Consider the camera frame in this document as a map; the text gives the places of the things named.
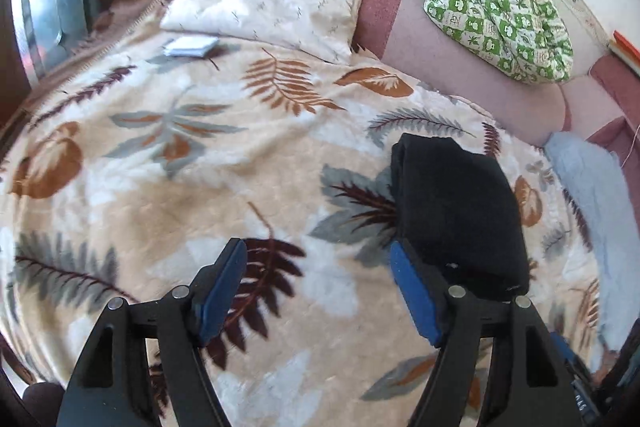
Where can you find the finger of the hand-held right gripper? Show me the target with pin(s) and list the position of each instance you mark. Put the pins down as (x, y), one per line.
(562, 347)

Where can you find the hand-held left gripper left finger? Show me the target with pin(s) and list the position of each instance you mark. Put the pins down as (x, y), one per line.
(222, 292)

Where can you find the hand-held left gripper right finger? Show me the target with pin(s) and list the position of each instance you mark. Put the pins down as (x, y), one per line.
(412, 292)

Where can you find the black pants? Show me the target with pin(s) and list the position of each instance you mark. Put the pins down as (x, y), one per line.
(455, 212)

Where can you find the leaf print fleece blanket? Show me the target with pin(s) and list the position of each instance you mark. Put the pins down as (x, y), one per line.
(210, 157)

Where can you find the light blue cloth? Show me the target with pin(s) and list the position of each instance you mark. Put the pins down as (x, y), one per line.
(595, 207)

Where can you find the pink upholstered cushion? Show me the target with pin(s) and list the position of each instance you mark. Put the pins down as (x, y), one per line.
(460, 77)

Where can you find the white paper booklet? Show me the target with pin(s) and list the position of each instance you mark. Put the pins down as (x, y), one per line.
(190, 47)

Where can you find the brown quilted bedspread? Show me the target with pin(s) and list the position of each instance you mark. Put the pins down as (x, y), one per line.
(125, 12)

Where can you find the orange edged box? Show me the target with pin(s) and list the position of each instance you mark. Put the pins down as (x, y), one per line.
(625, 49)

